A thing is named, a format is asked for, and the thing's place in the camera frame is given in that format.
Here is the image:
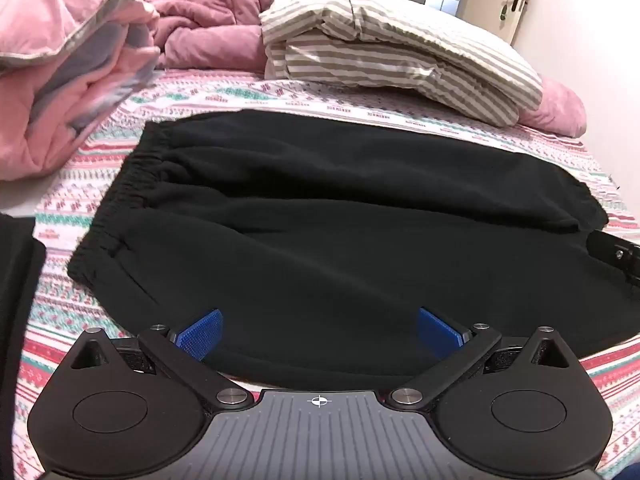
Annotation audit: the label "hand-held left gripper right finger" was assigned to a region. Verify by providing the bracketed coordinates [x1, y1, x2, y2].
[389, 307, 577, 408]

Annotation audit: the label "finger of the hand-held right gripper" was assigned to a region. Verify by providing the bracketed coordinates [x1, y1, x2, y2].
[587, 230, 640, 287]

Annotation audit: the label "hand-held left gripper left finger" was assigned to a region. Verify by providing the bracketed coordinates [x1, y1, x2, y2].
[69, 308, 254, 409]

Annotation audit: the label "black pants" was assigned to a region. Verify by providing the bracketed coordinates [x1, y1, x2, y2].
[67, 107, 640, 378]

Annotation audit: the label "striped patterned bed sheet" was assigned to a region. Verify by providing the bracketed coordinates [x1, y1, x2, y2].
[10, 67, 640, 480]

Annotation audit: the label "pink pillow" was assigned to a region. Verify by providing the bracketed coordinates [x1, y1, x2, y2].
[517, 77, 587, 139]

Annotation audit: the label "dark cloth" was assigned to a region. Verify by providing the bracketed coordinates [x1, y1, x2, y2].
[0, 214, 47, 413]

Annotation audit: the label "light pink grey blanket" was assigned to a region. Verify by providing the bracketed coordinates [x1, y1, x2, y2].
[0, 0, 173, 182]

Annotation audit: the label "beige striped pillow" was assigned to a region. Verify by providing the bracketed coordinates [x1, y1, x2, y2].
[259, 0, 545, 128]

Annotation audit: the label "mauve pink comforter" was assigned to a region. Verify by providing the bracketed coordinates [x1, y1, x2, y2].
[140, 0, 322, 72]

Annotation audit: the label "dark door handle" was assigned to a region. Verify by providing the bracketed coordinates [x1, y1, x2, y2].
[499, 0, 527, 22]

